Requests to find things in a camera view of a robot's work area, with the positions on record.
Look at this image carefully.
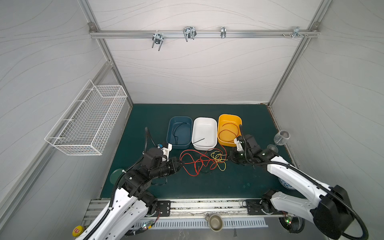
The white plastic bin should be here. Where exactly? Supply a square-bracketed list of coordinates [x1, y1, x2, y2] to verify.
[192, 117, 218, 151]

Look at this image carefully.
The right metal clamp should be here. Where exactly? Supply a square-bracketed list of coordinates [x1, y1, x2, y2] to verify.
[282, 27, 309, 39]

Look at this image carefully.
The blue plastic bin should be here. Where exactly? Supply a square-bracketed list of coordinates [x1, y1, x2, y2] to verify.
[167, 116, 193, 150]

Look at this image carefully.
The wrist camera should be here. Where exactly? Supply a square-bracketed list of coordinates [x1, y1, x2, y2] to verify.
[158, 143, 173, 162]
[234, 136, 244, 153]

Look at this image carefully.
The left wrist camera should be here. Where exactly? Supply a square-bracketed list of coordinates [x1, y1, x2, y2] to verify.
[158, 143, 173, 162]

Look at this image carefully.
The small metal bracket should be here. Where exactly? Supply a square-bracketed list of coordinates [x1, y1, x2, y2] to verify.
[221, 27, 227, 39]

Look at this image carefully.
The red cable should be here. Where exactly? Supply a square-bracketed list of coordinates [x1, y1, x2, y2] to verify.
[217, 122, 240, 144]

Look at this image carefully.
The sauce bottle yellow cap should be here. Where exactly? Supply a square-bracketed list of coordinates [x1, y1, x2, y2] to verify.
[72, 225, 86, 238]

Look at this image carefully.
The metal clamp hook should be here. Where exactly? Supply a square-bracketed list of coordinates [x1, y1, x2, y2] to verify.
[152, 33, 164, 51]

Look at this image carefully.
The metal U-bolt hook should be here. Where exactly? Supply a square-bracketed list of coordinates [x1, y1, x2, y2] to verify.
[183, 26, 197, 42]

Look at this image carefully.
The white wire basket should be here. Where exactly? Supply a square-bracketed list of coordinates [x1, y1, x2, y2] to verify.
[45, 80, 127, 156]

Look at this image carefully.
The blue white patterned plate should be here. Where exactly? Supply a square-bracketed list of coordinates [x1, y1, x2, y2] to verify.
[279, 178, 295, 190]

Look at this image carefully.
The olive round cup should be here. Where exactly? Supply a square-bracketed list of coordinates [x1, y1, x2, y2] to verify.
[205, 213, 224, 232]

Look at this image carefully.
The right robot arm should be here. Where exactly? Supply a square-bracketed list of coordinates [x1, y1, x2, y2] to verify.
[229, 126, 369, 240]

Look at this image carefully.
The clear wine glass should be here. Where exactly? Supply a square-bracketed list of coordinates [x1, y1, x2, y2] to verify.
[267, 130, 291, 154]

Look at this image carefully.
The green round lid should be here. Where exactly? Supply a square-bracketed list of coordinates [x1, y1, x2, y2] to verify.
[109, 169, 125, 185]

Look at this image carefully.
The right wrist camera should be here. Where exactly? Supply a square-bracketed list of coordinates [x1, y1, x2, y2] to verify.
[234, 136, 244, 153]

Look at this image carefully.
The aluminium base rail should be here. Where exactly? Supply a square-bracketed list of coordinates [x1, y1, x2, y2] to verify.
[83, 196, 301, 230]

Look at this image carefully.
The yellow plastic bin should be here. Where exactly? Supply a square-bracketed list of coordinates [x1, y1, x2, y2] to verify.
[217, 114, 243, 147]

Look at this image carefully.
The aluminium crossbar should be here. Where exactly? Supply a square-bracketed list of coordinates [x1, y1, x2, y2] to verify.
[88, 23, 321, 39]

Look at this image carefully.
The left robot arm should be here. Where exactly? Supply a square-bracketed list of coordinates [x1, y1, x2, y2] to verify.
[78, 128, 183, 240]

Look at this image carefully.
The cable bundle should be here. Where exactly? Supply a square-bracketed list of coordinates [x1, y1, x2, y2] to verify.
[179, 144, 229, 177]

